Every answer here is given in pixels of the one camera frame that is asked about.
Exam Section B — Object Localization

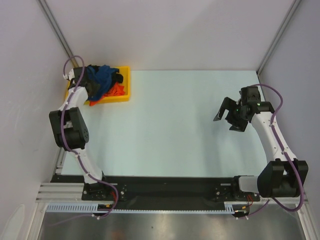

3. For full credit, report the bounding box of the blue t shirt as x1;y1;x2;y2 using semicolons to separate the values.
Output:
86;65;120;102

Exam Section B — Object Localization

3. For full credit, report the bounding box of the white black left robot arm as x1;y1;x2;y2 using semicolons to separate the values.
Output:
49;65;111;200

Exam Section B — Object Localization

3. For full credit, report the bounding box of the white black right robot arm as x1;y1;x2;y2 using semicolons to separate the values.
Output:
214;97;309;201

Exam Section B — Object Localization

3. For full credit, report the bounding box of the orange t shirt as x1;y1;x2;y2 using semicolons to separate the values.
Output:
89;82;126;107

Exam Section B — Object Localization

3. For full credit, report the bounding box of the black t shirt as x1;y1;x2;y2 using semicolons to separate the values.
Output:
87;64;124;84

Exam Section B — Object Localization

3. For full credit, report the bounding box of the yellow plastic bin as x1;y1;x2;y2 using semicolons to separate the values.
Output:
63;65;131;107

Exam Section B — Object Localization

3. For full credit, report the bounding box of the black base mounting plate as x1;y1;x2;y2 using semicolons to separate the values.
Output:
50;174;261;211

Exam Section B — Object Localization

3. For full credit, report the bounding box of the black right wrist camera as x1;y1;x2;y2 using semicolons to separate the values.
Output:
240;86;261;105

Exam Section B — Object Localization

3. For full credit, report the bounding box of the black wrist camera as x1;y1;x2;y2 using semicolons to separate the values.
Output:
240;86;261;105
71;67;87;80

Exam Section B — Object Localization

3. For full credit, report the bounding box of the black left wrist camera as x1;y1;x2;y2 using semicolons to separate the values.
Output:
71;67;87;80

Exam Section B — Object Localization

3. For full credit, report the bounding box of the aluminium frame rail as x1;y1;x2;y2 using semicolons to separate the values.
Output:
36;183;84;203

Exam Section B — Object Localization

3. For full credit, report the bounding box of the light blue cable duct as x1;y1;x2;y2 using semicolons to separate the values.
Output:
46;203;235;214

